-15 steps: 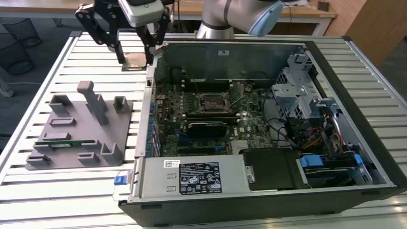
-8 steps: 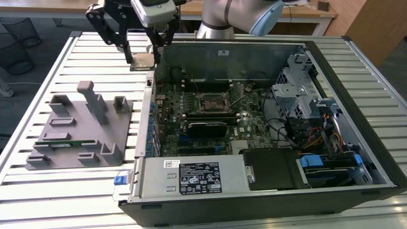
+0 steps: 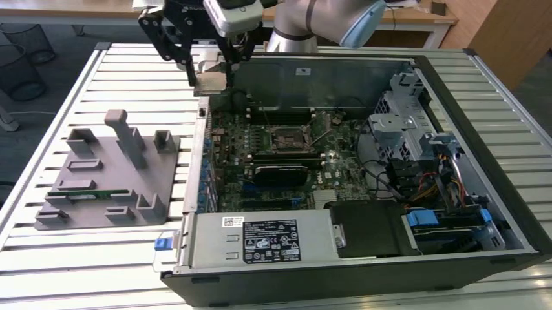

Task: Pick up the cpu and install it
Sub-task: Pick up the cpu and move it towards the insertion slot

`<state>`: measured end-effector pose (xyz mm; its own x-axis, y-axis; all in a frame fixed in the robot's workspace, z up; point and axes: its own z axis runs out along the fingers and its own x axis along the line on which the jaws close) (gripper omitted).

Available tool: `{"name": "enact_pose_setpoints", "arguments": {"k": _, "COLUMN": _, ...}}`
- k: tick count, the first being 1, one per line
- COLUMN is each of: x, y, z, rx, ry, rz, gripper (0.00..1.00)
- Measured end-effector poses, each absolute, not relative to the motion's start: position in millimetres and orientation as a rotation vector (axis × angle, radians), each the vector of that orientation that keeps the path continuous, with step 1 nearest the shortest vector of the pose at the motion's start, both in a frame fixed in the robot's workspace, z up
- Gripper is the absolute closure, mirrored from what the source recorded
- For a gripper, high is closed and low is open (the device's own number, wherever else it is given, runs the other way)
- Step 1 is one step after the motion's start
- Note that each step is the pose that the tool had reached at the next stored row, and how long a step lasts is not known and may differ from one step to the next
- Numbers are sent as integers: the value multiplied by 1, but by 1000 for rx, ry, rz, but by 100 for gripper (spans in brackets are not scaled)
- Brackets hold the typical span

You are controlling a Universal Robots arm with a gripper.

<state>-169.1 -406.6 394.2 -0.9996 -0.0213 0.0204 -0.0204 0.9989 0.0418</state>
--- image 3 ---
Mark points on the small silver sticker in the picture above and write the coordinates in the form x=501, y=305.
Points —
x=302, y=71

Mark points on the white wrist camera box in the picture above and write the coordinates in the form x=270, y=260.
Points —
x=233, y=19

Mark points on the silver power supply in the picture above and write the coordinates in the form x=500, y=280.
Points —
x=211, y=239

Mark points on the black expansion slot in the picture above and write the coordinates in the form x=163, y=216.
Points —
x=264, y=203

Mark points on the grey parts rack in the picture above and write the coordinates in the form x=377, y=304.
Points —
x=112, y=193

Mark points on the green motherboard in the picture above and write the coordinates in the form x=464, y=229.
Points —
x=345, y=155

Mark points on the silver CPU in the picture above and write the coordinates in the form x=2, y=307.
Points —
x=210, y=83

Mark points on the grey metal stand foot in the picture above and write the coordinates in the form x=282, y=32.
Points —
x=10, y=113

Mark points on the black graphics card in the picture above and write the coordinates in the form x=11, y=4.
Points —
x=280, y=176

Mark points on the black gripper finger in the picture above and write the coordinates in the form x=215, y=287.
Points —
x=234, y=48
x=166, y=42

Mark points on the small black box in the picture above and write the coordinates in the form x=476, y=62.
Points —
x=439, y=8

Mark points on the silver metal drive cage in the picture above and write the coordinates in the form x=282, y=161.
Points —
x=391, y=103

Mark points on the green RAM stick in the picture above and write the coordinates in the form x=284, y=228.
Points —
x=99, y=193

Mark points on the black PC case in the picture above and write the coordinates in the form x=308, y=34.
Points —
x=345, y=281

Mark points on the blue case latch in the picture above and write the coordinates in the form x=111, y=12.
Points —
x=163, y=244

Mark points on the black mesh waste bin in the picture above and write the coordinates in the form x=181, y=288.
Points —
x=30, y=42
x=22, y=74

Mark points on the hard disk in blue carrier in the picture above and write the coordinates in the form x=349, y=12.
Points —
x=423, y=219

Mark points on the CPU socket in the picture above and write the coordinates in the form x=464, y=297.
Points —
x=288, y=137

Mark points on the wooden cabinet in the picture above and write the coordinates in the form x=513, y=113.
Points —
x=517, y=32

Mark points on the silver chipset heatsink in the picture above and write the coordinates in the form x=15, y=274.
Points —
x=325, y=197

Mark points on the black plastic shroud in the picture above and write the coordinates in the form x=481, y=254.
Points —
x=370, y=226

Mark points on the wooden desk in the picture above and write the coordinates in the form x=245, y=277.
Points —
x=64, y=11

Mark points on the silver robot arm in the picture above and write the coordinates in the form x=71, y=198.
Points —
x=293, y=26

